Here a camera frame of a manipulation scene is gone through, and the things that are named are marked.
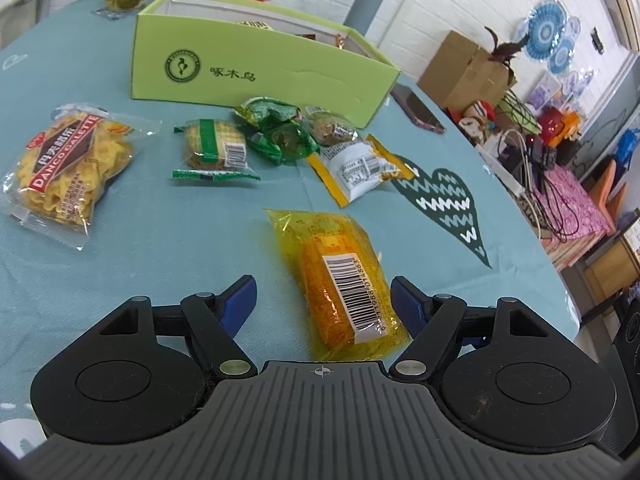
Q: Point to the dark green heart mat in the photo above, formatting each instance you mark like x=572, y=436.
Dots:
x=442, y=196

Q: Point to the blue paper fan decoration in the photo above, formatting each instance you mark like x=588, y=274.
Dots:
x=552, y=36

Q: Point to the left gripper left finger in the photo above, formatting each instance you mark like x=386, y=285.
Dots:
x=145, y=369

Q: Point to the brown cardboard box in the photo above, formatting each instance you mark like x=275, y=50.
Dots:
x=462, y=73

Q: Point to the green sandwich cracker packet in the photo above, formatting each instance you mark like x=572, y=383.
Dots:
x=213, y=151

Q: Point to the black smartphone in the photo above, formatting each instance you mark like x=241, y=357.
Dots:
x=419, y=114

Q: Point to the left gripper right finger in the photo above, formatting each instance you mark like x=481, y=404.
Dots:
x=502, y=374

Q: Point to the green cardboard storage box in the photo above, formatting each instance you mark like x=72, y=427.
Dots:
x=224, y=52

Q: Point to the white printed snack packet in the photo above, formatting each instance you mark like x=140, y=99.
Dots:
x=351, y=169

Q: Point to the Danco galette chips bag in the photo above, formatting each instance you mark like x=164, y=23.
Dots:
x=65, y=170

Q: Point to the green wrapped snack packet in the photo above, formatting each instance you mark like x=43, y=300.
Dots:
x=276, y=130

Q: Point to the clear round pastry packet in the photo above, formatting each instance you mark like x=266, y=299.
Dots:
x=328, y=128

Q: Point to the grey-blue thermos bottle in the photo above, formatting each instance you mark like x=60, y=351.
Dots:
x=361, y=15

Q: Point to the orange-yellow cake packet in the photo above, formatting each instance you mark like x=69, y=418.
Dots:
x=350, y=314

